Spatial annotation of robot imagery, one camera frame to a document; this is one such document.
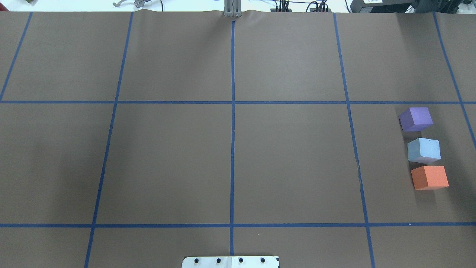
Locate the orange foam block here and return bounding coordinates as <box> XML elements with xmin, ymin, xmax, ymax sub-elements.
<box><xmin>410</xmin><ymin>166</ymin><xmax>449</xmax><ymax>190</ymax></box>

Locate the purple foam block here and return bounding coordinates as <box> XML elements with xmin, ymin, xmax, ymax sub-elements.
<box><xmin>398</xmin><ymin>107</ymin><xmax>434</xmax><ymax>132</ymax></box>

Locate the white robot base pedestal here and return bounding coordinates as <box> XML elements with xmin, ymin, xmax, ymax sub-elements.
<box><xmin>181</xmin><ymin>256</ymin><xmax>280</xmax><ymax>268</ymax></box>

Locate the reacher grabber stick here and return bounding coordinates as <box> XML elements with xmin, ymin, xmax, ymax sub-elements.
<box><xmin>112</xmin><ymin>0</ymin><xmax>151</xmax><ymax>9</ymax></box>

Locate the light blue foam block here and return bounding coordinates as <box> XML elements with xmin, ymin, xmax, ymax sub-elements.
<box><xmin>407</xmin><ymin>137</ymin><xmax>441</xmax><ymax>164</ymax></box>

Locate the aluminium frame post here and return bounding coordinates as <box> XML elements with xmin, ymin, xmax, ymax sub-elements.
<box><xmin>224</xmin><ymin>0</ymin><xmax>242</xmax><ymax>17</ymax></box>

